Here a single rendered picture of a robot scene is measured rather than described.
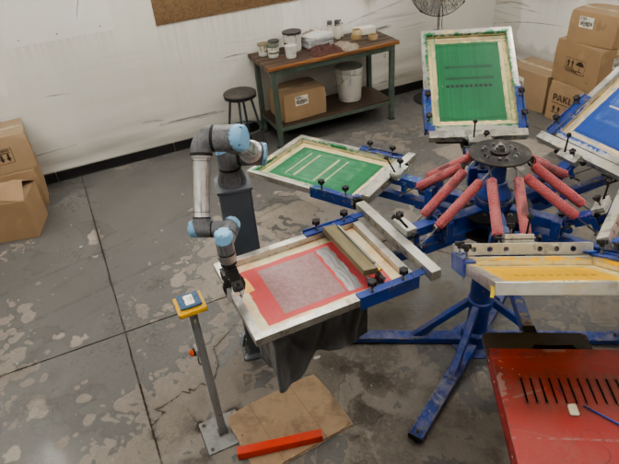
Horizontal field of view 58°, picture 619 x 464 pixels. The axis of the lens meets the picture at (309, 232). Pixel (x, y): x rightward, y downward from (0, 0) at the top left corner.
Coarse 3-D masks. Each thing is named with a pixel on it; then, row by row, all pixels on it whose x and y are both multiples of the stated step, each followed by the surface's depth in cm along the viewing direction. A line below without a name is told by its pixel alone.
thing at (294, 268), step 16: (288, 256) 276; (304, 256) 275; (320, 256) 274; (256, 272) 267; (272, 272) 266; (288, 272) 265; (304, 272) 265; (320, 272) 264; (256, 288) 257; (272, 288) 256
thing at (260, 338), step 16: (352, 224) 290; (288, 240) 281; (304, 240) 282; (368, 240) 278; (240, 256) 273; (256, 256) 274; (384, 256) 267; (240, 304) 244; (336, 304) 239; (352, 304) 239; (304, 320) 232; (320, 320) 236; (256, 336) 227; (272, 336) 228
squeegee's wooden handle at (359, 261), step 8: (328, 232) 272; (336, 232) 272; (336, 240) 265; (344, 240) 266; (344, 248) 260; (352, 248) 260; (352, 256) 254; (360, 256) 255; (360, 264) 249; (368, 264) 249; (360, 272) 248; (368, 272) 247; (376, 272) 249
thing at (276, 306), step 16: (352, 272) 262; (384, 272) 260; (288, 288) 255; (304, 288) 255; (320, 288) 254; (336, 288) 253; (256, 304) 248; (272, 304) 247; (288, 304) 247; (304, 304) 246; (320, 304) 245; (272, 320) 239
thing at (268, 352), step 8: (264, 344) 263; (272, 344) 243; (264, 352) 271; (272, 352) 257; (264, 360) 276; (272, 360) 265; (280, 368) 251; (280, 376) 253; (280, 384) 256; (280, 392) 260
